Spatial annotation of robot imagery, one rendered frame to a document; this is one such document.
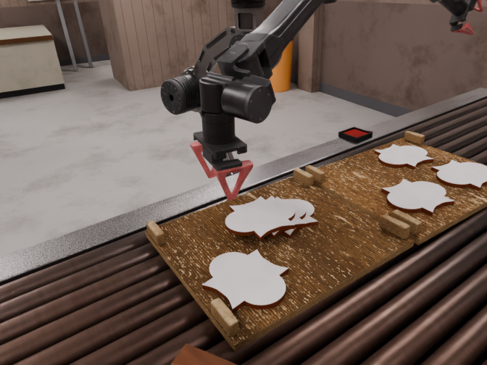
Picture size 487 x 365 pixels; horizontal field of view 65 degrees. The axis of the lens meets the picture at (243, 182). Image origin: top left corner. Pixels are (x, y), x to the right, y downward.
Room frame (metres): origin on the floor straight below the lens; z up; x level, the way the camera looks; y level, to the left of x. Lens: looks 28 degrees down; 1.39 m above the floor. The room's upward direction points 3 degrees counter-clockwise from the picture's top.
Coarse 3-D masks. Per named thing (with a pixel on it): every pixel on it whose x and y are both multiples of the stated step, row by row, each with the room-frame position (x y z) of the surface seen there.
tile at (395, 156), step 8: (376, 152) 0.99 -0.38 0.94; (384, 152) 0.98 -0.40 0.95; (392, 152) 0.97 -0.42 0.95; (400, 152) 0.97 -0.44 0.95; (408, 152) 0.97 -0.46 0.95; (416, 152) 0.97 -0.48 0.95; (424, 152) 0.96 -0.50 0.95; (384, 160) 0.93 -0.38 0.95; (392, 160) 0.92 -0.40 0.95; (400, 160) 0.92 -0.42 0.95; (408, 160) 0.92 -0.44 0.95; (416, 160) 0.92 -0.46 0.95; (424, 160) 0.92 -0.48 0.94; (432, 160) 0.92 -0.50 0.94
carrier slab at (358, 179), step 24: (384, 144) 1.06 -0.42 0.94; (408, 144) 1.05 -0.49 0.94; (336, 168) 0.91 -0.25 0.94; (360, 168) 0.91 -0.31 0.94; (384, 168) 0.90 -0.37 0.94; (408, 168) 0.89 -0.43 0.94; (336, 192) 0.79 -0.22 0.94; (360, 192) 0.78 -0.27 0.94; (456, 192) 0.76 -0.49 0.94; (480, 192) 0.75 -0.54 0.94; (432, 216) 0.67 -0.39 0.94; (456, 216) 0.66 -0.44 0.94
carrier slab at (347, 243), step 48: (288, 192) 0.80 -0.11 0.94; (192, 240) 0.62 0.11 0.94; (240, 240) 0.62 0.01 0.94; (288, 240) 0.61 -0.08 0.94; (336, 240) 0.60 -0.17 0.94; (384, 240) 0.59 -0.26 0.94; (192, 288) 0.49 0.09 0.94; (288, 288) 0.48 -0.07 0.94; (336, 288) 0.48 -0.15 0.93; (240, 336) 0.39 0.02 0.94
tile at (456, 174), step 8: (432, 168) 0.87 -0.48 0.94; (440, 168) 0.86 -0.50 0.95; (448, 168) 0.86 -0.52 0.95; (456, 168) 0.86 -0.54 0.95; (464, 168) 0.86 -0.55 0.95; (472, 168) 0.86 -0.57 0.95; (480, 168) 0.85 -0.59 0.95; (440, 176) 0.82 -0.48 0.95; (448, 176) 0.82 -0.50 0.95; (456, 176) 0.82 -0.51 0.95; (464, 176) 0.82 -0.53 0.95; (472, 176) 0.81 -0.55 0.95; (480, 176) 0.81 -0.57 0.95; (448, 184) 0.79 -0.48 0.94; (456, 184) 0.78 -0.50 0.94; (464, 184) 0.78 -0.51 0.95; (472, 184) 0.78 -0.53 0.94; (480, 184) 0.77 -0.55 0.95
